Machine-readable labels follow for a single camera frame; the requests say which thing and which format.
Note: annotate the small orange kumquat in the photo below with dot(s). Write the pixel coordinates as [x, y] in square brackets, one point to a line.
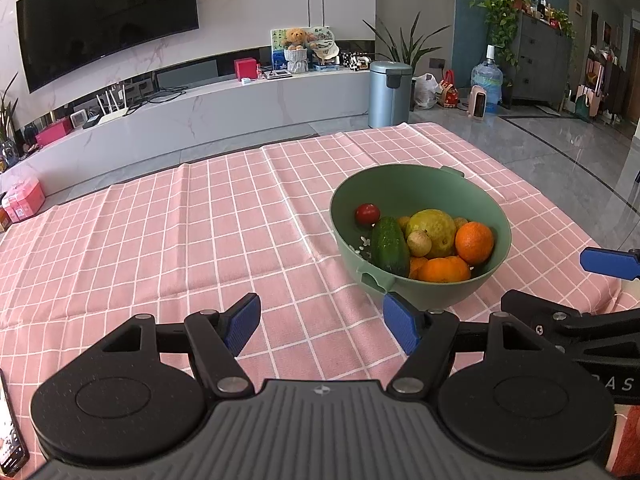
[403, 223]
[416, 265]

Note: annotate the green colander bowl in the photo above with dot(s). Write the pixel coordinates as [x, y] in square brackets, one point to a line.
[435, 185]

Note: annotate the trailing ivy plant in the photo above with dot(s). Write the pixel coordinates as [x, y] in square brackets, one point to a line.
[500, 5]

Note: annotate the pink storage box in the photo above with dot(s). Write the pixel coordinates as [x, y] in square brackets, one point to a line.
[22, 200]

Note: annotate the blue-grey trash can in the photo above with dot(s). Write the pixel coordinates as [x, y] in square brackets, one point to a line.
[390, 95]

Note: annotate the round paper fan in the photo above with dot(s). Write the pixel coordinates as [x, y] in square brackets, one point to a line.
[326, 49]

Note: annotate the brown passion fruit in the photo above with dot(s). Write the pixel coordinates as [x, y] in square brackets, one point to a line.
[419, 243]

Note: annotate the large round orange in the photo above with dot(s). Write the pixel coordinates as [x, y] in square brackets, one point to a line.
[474, 242]

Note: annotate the black and white toys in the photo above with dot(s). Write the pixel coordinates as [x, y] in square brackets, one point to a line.
[356, 60]

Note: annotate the silver kitchen scale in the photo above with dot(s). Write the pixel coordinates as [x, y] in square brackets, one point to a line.
[278, 74]

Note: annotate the white wrapped vase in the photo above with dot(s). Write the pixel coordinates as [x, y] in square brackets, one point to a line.
[296, 62]

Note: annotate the tangerine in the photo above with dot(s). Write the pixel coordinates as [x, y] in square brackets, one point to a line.
[444, 270]

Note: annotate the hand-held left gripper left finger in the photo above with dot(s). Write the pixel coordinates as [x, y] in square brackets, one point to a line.
[242, 321]

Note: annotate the pink flat box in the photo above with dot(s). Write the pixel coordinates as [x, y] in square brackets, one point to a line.
[52, 132]

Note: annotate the orange cloth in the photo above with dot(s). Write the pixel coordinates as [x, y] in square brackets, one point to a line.
[627, 440]

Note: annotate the brown teddy bear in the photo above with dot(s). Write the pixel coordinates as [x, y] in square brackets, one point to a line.
[294, 39]

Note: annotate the blue water jug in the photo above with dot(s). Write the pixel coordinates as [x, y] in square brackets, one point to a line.
[487, 82]

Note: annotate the white marble tv console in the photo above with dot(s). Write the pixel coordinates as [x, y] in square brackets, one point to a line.
[210, 110]

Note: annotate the red gift box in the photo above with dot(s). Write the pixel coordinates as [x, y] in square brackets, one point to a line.
[449, 94]

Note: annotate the white plastic bag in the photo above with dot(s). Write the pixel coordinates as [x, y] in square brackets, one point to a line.
[425, 92]

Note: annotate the yellow-green guava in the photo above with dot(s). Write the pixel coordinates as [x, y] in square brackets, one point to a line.
[434, 225]

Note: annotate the white router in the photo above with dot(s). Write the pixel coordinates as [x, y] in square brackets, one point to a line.
[111, 112]

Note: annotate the red tomato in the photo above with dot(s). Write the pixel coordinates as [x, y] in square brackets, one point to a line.
[367, 214]

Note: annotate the grey cabinet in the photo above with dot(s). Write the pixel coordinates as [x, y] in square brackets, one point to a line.
[542, 60]

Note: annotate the long-leaf potted plant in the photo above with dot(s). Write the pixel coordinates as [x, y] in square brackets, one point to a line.
[410, 45]

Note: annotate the green cucumber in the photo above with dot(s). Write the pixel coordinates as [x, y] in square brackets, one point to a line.
[389, 247]

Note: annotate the pink space heater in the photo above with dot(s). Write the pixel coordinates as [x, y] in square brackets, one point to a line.
[477, 102]

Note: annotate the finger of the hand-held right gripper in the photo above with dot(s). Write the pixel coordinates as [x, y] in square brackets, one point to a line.
[607, 261]
[575, 327]

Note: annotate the black smartphone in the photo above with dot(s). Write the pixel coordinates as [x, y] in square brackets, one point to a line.
[10, 440]

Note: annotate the small yellow kumquat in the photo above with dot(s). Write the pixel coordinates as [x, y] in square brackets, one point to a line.
[461, 222]

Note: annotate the row of shopping bags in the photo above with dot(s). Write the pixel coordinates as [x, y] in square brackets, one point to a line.
[597, 90]

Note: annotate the pink checked tablecloth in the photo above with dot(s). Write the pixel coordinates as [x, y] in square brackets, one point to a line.
[175, 240]

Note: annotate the black television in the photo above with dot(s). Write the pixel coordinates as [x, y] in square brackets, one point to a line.
[105, 15]

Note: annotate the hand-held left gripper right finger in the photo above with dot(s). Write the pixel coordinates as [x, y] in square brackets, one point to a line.
[402, 322]

